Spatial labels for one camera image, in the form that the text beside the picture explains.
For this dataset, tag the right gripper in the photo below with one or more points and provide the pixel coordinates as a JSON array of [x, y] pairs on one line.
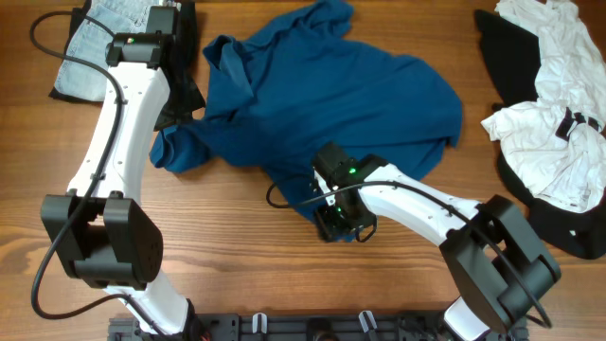
[[327, 225]]

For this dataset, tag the black garment on right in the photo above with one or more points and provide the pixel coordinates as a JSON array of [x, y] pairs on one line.
[[511, 55]]

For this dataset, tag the light blue folded jeans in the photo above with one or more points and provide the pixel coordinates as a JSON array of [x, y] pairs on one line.
[[76, 82]]

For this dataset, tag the black folded garment under jeans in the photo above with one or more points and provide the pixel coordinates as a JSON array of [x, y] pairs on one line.
[[168, 45]]

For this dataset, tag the white crumpled garment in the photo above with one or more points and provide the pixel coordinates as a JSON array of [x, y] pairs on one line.
[[554, 144]]

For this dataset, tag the dark blue polo shirt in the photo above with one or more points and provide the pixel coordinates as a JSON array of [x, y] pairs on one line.
[[277, 98]]

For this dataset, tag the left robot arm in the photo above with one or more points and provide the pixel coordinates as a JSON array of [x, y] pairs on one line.
[[98, 229]]

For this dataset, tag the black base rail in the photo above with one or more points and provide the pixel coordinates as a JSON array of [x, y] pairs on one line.
[[421, 326]]

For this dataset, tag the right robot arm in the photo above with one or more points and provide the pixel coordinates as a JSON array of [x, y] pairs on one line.
[[499, 265]]

